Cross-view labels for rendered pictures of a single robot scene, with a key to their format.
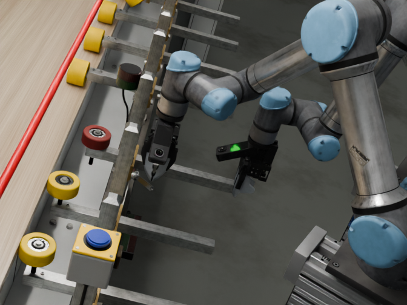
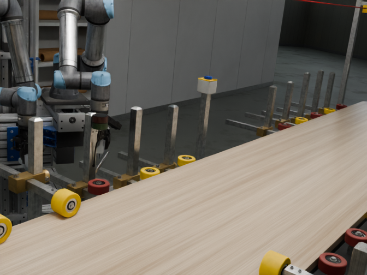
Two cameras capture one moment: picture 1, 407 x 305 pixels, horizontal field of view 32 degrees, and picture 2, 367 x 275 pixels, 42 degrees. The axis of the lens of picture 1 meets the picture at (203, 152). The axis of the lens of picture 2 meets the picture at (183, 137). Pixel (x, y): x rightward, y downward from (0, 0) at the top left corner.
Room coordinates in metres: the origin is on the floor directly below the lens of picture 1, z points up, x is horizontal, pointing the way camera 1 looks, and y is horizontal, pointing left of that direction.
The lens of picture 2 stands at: (2.70, 1.63, 1.61)
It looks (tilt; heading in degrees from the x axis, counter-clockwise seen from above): 17 degrees down; 222
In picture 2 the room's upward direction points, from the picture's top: 6 degrees clockwise
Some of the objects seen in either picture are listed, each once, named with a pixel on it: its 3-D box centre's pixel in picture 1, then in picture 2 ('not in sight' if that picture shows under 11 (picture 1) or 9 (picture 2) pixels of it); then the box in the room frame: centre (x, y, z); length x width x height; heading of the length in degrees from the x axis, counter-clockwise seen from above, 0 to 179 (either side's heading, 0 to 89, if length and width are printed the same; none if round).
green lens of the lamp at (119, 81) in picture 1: (128, 80); (100, 124); (1.63, 0.25, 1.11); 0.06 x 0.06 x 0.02
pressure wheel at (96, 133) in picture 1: (94, 147); (98, 195); (1.66, 0.30, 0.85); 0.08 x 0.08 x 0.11
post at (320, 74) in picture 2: not in sight; (315, 101); (-0.60, -0.04, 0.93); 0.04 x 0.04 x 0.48; 6
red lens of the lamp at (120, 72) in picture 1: (129, 72); (100, 118); (1.63, 0.25, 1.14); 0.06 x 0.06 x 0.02
